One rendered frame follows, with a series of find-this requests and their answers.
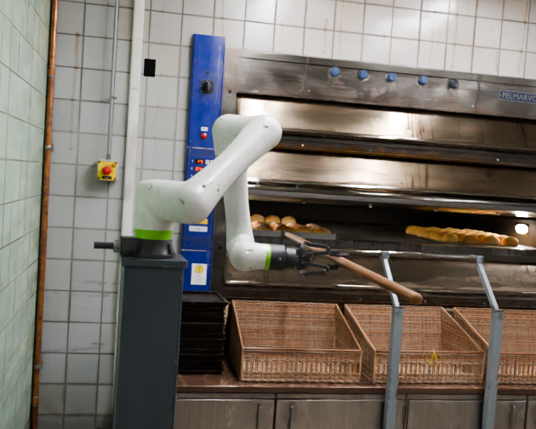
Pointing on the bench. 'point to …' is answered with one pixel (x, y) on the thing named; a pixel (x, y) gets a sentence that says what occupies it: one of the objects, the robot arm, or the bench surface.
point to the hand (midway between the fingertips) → (339, 260)
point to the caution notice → (198, 274)
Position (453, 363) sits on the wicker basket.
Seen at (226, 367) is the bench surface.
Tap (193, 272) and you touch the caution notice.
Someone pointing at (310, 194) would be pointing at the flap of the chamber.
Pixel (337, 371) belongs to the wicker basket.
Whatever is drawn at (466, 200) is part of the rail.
